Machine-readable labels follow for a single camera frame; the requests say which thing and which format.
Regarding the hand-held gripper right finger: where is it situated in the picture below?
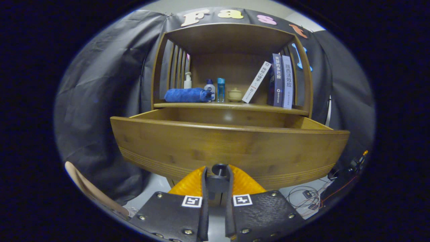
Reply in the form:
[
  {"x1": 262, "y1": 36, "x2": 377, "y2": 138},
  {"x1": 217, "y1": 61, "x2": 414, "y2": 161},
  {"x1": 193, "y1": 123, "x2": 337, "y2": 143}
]
[{"x1": 224, "y1": 165, "x2": 306, "y2": 242}]

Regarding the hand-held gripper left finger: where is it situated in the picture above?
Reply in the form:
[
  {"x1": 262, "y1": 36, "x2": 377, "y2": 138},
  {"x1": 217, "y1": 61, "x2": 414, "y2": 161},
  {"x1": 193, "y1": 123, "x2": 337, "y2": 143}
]
[{"x1": 129, "y1": 165, "x2": 209, "y2": 242}]

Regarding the black round drawer knob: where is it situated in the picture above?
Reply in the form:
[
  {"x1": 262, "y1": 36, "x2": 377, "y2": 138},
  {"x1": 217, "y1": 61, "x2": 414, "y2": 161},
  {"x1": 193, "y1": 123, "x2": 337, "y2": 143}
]
[{"x1": 206, "y1": 164, "x2": 230, "y2": 200}]

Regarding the wooden drawer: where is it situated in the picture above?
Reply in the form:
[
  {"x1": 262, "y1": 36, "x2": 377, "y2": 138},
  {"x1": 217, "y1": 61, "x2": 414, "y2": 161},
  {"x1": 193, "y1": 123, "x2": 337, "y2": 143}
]
[{"x1": 110, "y1": 107, "x2": 350, "y2": 190}]

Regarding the wooden cabinet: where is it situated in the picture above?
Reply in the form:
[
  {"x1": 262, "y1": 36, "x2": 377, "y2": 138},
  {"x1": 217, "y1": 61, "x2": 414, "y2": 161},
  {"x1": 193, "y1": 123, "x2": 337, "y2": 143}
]
[{"x1": 151, "y1": 22, "x2": 313, "y2": 118}]

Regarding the beige curved object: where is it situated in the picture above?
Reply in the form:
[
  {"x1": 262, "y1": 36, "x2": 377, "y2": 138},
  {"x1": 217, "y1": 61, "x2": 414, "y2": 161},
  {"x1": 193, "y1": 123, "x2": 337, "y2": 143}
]
[{"x1": 64, "y1": 161, "x2": 131, "y2": 219}]

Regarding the beige lidded ceramic cup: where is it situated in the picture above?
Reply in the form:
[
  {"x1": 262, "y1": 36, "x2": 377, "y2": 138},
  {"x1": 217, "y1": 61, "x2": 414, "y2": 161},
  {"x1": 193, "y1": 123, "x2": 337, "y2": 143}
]
[{"x1": 227, "y1": 88, "x2": 243, "y2": 102}]

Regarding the black device with orange tip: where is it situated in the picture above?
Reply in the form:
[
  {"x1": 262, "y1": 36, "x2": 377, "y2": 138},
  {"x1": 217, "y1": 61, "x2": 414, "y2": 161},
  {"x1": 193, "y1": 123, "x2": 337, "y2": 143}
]
[{"x1": 328, "y1": 150, "x2": 369, "y2": 199}]

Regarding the blue rolled towel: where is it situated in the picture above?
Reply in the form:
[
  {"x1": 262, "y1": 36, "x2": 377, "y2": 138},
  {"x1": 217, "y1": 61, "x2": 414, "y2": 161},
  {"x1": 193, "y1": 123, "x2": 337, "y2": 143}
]
[{"x1": 164, "y1": 88, "x2": 213, "y2": 103}]

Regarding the clear blue bottle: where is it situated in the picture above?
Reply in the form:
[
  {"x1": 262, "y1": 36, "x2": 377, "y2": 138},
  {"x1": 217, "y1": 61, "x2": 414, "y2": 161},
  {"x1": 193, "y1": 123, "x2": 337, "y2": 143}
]
[{"x1": 217, "y1": 78, "x2": 226, "y2": 103}]

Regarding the white bottle with blue cap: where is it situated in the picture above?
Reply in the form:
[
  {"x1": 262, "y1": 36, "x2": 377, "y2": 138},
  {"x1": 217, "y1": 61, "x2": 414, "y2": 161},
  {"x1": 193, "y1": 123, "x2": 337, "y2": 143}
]
[{"x1": 204, "y1": 79, "x2": 216, "y2": 101}]

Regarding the white book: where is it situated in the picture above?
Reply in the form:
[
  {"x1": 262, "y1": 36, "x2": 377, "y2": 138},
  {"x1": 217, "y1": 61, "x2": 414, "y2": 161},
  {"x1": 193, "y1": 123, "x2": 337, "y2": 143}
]
[{"x1": 242, "y1": 61, "x2": 272, "y2": 104}]

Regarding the dark blue book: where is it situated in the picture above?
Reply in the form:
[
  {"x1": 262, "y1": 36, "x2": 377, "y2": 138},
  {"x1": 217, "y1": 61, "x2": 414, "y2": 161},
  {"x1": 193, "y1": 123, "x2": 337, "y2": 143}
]
[{"x1": 268, "y1": 53, "x2": 284, "y2": 107}]

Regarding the white stand pole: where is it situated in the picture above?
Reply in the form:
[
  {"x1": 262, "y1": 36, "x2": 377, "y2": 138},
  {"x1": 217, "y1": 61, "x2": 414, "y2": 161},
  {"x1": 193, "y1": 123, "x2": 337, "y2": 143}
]
[{"x1": 324, "y1": 95, "x2": 333, "y2": 126}]

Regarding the pale lilac book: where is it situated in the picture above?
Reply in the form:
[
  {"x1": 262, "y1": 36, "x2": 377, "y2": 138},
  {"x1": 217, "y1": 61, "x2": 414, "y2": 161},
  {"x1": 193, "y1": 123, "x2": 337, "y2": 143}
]
[{"x1": 282, "y1": 55, "x2": 294, "y2": 109}]

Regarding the black backdrop cloth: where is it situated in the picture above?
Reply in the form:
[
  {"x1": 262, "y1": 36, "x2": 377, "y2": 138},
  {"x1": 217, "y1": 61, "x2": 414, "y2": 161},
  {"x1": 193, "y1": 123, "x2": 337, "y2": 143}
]
[{"x1": 54, "y1": 7, "x2": 376, "y2": 205}]

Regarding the tangle of thin cables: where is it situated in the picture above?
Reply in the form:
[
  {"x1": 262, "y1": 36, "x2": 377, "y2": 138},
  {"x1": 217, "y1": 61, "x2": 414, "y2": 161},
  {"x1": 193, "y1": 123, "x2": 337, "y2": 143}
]
[{"x1": 286, "y1": 180, "x2": 336, "y2": 217}]

